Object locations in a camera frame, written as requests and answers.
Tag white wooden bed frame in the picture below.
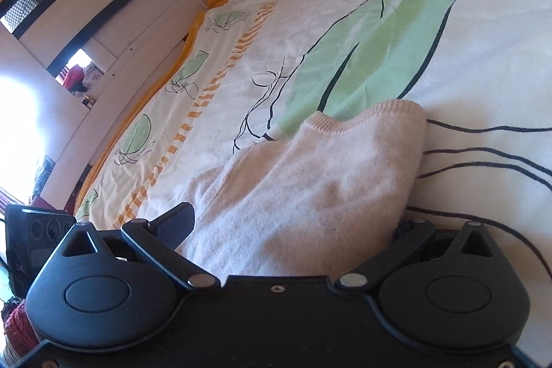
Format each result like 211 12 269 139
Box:
0 0 311 209

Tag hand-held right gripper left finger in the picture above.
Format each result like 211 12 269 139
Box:
52 202 220 294

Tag beige butterfly print sweater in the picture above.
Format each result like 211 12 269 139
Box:
175 100 428 279

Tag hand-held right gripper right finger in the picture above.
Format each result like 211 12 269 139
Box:
335 216 502 295

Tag white leaf print bed cover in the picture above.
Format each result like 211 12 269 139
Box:
73 0 552 265

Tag red and white clutter pile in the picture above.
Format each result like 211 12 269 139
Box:
61 63 106 103

